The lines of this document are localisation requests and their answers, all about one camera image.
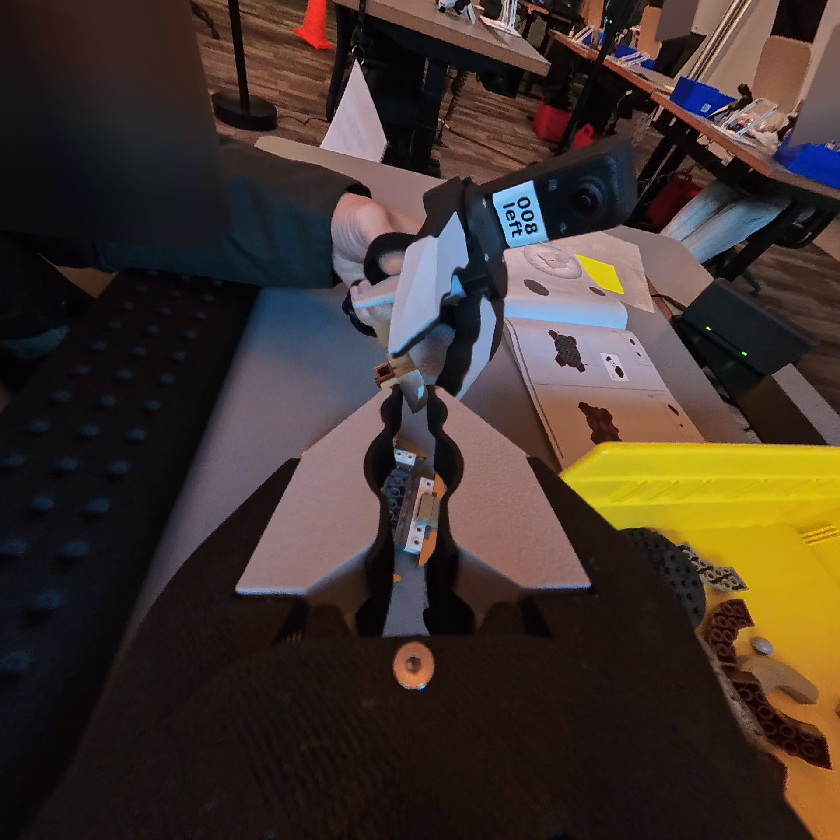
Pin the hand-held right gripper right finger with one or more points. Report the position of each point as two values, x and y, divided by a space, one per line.
512 525

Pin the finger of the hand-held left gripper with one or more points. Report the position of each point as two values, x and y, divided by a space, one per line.
489 341
426 289

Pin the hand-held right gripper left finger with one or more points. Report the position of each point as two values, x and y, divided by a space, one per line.
308 525

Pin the toy brick model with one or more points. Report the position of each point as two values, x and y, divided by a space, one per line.
420 512

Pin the small brown and tan brick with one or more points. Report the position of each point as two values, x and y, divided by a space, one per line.
394 377

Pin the yellow plastic bin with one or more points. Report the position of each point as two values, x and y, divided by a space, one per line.
722 485

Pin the pile of brown toy bricks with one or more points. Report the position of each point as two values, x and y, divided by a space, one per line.
774 722

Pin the person's left forearm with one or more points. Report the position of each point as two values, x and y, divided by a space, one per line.
282 223

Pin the grey desk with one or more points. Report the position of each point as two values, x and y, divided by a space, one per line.
295 367

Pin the person's left hand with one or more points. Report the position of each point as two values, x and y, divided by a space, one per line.
348 229

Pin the yellow sticky note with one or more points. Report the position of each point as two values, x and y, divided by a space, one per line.
600 274

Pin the open instruction booklet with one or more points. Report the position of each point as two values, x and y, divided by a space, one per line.
590 394

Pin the black round brick plate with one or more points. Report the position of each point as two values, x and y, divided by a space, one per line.
663 577

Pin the white hanging paper sheet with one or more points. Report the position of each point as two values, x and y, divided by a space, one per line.
358 118

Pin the black studded mat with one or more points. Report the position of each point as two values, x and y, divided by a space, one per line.
98 492

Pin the grey work table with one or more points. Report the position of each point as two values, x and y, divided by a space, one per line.
472 39

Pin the black box with green lights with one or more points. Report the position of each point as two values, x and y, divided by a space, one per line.
741 328

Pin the black pole stand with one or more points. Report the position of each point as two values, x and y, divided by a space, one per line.
244 108

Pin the long wooden work table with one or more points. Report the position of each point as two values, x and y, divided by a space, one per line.
722 131

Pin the blue storage bin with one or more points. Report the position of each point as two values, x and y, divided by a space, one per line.
810 164
699 95

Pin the orange traffic cone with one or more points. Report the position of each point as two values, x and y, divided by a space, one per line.
313 26

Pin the tan chair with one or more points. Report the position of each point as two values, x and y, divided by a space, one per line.
784 72

